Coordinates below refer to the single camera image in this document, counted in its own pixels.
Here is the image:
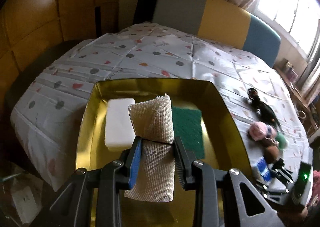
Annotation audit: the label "patterned white tablecloth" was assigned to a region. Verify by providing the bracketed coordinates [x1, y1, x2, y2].
[11, 24, 309, 190]

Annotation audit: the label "purple jars on shelf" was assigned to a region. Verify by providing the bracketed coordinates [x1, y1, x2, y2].
[283, 61, 298, 84]

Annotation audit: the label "blue tissue packet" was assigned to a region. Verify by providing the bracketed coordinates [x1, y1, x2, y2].
[252, 156, 271, 185]

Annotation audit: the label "black hair braid extension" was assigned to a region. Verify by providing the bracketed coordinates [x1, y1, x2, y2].
[247, 88, 281, 129]

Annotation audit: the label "pink fluffy dishcloth blue band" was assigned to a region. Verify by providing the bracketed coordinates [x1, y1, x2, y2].
[248, 121, 277, 141]

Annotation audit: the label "pink satin scrunchie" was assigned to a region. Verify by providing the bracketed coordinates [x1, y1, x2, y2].
[258, 137, 279, 148]

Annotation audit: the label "wooden side shelf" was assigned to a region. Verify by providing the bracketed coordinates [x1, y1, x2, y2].
[274, 66, 319, 141]

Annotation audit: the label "beige mesh cloth roll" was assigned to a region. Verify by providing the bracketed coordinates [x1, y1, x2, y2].
[124, 94, 175, 203]

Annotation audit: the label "yellow green scrub sponge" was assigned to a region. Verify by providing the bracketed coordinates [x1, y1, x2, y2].
[172, 106, 205, 159]

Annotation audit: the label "wooden wardrobe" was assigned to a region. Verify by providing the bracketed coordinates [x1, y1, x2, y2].
[1, 0, 119, 96]

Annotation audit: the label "white paper on floor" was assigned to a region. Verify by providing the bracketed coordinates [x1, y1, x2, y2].
[12, 186, 38, 224]

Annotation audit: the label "green silicone travel bottle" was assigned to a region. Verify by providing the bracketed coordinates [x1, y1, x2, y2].
[275, 132, 287, 150]

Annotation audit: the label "white foam block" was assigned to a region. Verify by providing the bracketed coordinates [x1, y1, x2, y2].
[105, 98, 136, 152]

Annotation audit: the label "grey yellow blue sofa backrest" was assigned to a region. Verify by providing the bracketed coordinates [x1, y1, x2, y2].
[152, 0, 281, 67]

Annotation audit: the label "person's right hand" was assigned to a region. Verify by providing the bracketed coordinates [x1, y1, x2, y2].
[277, 206, 316, 226]

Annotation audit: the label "brown makeup sponge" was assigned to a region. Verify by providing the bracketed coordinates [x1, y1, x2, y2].
[264, 146, 279, 164]

